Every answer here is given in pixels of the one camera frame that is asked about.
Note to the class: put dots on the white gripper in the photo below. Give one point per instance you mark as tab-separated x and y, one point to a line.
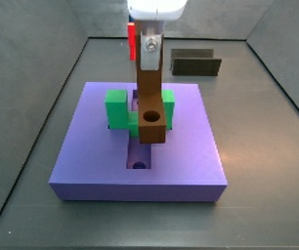
151	12

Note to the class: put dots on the brown T-shaped block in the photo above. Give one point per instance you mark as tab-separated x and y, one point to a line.
152	121

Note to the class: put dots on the purple base board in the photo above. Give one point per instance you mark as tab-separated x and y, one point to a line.
106	165

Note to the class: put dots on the red hexagonal peg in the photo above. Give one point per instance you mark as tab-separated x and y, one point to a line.
132	40

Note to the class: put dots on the dark grey block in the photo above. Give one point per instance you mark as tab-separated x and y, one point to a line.
194	62

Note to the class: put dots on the green U-shaped block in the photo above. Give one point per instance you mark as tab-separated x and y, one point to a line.
122	112

